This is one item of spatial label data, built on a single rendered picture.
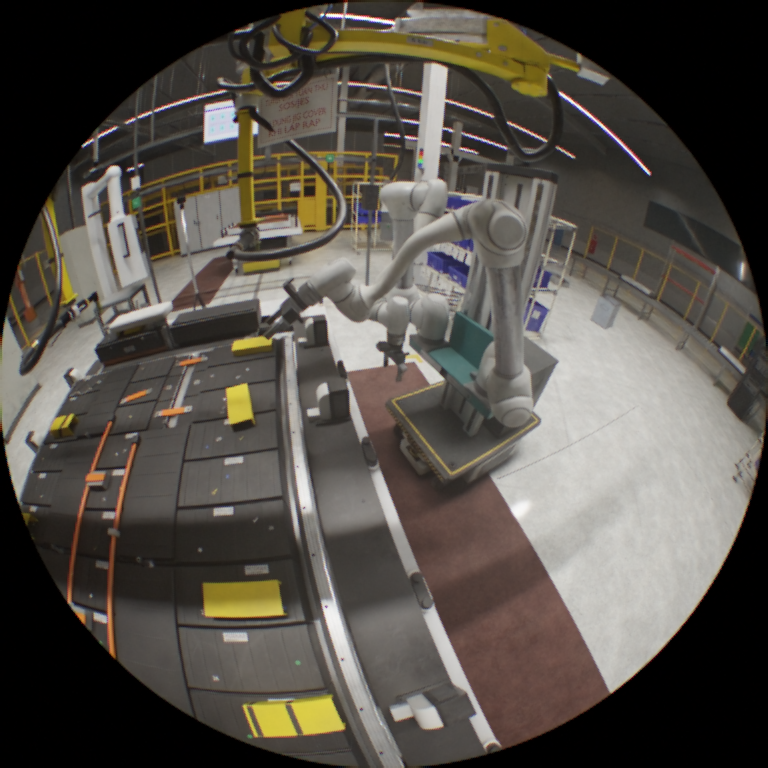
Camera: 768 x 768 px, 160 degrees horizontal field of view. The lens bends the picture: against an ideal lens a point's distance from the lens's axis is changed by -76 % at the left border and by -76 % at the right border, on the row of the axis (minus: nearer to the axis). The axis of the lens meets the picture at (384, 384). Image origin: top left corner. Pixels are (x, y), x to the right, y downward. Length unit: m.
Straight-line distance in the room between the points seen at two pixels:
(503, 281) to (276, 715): 1.06
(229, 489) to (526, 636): 1.64
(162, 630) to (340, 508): 0.56
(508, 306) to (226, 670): 1.07
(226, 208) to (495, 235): 9.43
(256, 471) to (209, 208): 9.55
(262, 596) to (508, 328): 0.88
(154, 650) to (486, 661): 1.46
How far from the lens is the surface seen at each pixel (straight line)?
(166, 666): 0.71
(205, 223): 10.03
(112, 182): 4.01
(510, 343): 0.86
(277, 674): 0.60
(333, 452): 0.86
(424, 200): 1.22
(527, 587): 1.83
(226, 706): 0.67
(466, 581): 1.68
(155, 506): 0.79
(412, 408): 1.78
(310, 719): 0.58
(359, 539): 0.73
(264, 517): 0.64
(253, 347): 1.08
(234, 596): 0.59
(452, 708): 0.62
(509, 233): 0.68
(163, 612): 0.70
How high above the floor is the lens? 1.57
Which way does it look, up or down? 40 degrees down
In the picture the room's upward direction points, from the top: 5 degrees clockwise
